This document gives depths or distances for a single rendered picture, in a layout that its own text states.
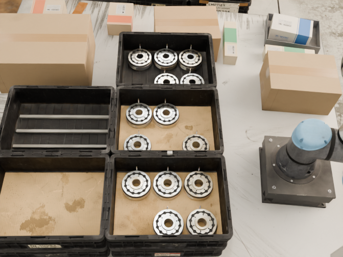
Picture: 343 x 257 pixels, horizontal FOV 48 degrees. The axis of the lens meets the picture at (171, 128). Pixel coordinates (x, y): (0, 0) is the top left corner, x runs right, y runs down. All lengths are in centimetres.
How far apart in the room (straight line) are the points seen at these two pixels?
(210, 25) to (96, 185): 92
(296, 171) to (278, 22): 86
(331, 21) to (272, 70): 180
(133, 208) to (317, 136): 67
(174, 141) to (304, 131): 48
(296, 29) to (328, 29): 136
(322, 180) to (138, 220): 70
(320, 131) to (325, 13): 224
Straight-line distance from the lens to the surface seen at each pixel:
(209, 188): 139
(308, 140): 137
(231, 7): 266
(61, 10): 211
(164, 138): 151
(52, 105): 164
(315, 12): 353
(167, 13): 193
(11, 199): 148
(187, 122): 155
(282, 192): 151
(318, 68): 183
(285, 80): 173
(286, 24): 208
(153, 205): 139
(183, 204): 139
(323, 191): 156
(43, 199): 145
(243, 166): 164
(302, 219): 161
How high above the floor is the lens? 212
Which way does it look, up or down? 57 degrees down
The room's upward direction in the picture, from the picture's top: 4 degrees clockwise
